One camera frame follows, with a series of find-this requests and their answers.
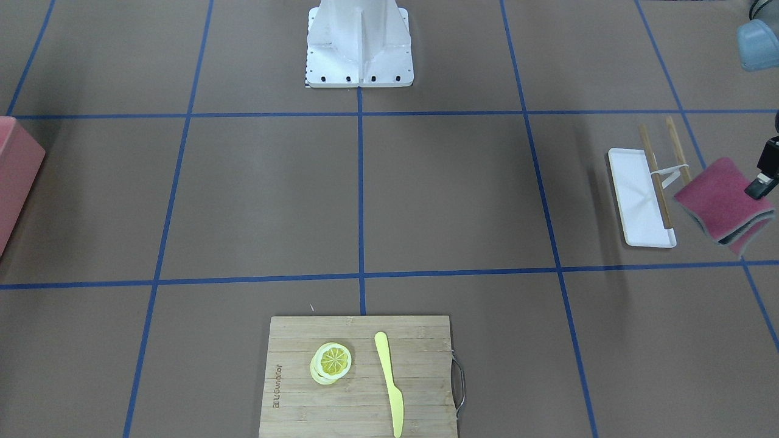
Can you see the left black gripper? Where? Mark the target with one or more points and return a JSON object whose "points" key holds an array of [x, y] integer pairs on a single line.
{"points": [[768, 163]]}

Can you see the red wiping cloth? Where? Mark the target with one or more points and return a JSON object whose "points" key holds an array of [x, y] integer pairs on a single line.
{"points": [[716, 200]]}

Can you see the yellow plastic knife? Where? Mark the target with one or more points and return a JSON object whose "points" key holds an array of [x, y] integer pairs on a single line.
{"points": [[395, 396]]}

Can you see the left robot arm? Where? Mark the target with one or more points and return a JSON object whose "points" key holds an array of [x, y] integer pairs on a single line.
{"points": [[758, 50]]}

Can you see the yellow lemon slices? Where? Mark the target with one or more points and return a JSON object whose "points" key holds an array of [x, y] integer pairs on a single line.
{"points": [[331, 362]]}

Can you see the pink plastic bin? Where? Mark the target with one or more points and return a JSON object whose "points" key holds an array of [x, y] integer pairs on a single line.
{"points": [[21, 158]]}

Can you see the bamboo cutting board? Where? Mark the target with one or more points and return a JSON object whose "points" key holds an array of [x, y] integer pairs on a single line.
{"points": [[357, 405]]}

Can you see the wooden rack bar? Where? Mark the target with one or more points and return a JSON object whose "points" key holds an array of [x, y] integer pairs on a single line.
{"points": [[684, 169], [655, 177]]}

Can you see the white rack tray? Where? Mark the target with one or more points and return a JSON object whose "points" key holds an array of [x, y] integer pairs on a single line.
{"points": [[636, 200]]}

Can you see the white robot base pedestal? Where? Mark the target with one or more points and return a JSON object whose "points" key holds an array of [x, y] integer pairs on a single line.
{"points": [[358, 44]]}

